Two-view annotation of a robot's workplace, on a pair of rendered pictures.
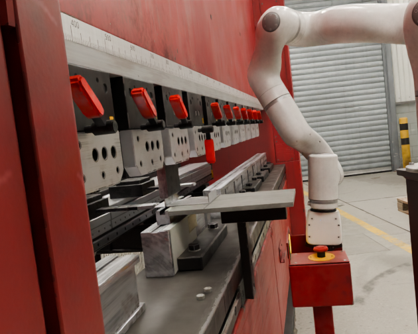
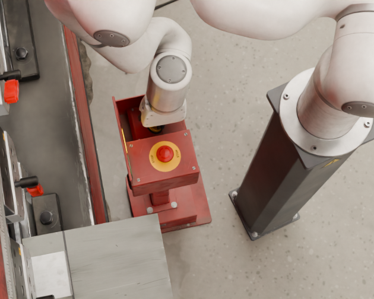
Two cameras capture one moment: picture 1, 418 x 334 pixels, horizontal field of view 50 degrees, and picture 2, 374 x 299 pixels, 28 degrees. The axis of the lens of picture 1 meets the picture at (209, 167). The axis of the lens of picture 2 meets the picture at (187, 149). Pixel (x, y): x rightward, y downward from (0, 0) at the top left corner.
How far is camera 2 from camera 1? 1.51 m
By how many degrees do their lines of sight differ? 72
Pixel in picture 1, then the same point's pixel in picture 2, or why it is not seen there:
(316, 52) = not seen: outside the picture
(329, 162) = (182, 90)
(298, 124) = (139, 61)
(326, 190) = (174, 105)
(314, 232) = (153, 121)
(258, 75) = (71, 21)
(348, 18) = (247, 32)
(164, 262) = not seen: outside the picture
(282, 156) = not seen: outside the picture
